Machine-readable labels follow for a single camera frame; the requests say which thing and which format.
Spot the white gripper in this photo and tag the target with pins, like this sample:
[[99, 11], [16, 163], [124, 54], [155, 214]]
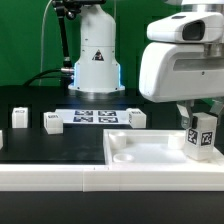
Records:
[[177, 72]]

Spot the white square tabletop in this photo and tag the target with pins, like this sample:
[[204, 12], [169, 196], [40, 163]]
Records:
[[149, 147]]

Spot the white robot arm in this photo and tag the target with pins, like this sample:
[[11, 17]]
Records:
[[97, 71]]

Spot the tag marker sheet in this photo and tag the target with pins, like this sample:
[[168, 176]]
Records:
[[79, 116]]

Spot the white U-shaped fence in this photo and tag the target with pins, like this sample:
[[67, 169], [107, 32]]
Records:
[[113, 177]]

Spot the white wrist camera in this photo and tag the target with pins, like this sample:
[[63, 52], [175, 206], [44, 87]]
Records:
[[188, 27]]

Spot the black camera stand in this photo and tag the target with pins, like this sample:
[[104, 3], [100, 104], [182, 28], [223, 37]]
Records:
[[69, 9]]

